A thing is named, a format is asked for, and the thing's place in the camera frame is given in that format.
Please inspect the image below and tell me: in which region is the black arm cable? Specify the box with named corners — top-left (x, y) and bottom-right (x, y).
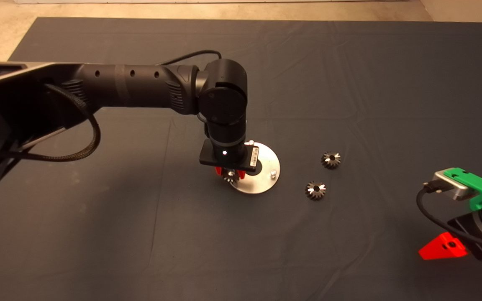
top-left (416, 181), bottom-right (482, 253)
top-left (0, 50), bottom-right (222, 162)

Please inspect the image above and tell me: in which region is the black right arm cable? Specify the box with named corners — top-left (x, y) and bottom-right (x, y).
top-left (416, 181), bottom-right (482, 253)

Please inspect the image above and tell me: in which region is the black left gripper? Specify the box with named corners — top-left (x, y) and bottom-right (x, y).
top-left (199, 139), bottom-right (259, 179)

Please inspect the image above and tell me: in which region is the round metal carrier plate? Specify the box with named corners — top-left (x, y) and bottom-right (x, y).
top-left (229, 140), bottom-right (281, 194)

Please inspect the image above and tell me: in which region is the dark grey table cloth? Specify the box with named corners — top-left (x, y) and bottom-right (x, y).
top-left (0, 17), bottom-right (482, 301)

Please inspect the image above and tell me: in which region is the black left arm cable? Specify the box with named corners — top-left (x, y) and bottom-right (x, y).
top-left (0, 50), bottom-right (222, 162)

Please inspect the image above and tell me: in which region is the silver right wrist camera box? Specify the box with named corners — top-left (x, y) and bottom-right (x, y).
top-left (423, 169), bottom-right (476, 201)

